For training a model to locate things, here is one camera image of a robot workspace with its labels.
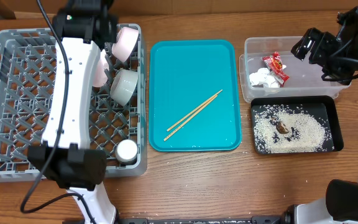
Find red snack wrapper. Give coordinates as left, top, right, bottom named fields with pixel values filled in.
left=261, top=52, right=290, bottom=87

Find white tissue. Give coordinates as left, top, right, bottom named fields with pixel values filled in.
left=249, top=68, right=280, bottom=88

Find wooden chopstick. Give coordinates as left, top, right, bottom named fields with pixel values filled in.
left=167, top=90, right=222, bottom=131
left=163, top=96, right=218, bottom=142

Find grey bowl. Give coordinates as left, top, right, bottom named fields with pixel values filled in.
left=110, top=69, right=138, bottom=106

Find small white cup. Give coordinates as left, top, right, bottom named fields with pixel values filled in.
left=115, top=139, right=138, bottom=165

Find large white plate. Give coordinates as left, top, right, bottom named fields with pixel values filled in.
left=93, top=49, right=109, bottom=88

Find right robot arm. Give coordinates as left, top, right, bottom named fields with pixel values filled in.
left=280, top=6, right=358, bottom=223

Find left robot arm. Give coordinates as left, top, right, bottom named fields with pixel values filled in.
left=20, top=1, right=118, bottom=223

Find clear plastic bin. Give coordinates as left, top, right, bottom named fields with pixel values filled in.
left=239, top=36, right=348, bottom=103

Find black tray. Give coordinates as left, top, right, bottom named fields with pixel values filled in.
left=250, top=95, right=344, bottom=153

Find brown food chunk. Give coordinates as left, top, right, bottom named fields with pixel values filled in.
left=270, top=118, right=289, bottom=134

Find spilled rice grains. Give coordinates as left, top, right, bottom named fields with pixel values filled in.
left=251, top=103, right=334, bottom=154

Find teal plastic tray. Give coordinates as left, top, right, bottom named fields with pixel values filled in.
left=149, top=40, right=242, bottom=152

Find grey plastic dish rack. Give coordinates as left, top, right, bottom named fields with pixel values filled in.
left=0, top=28, right=147, bottom=182

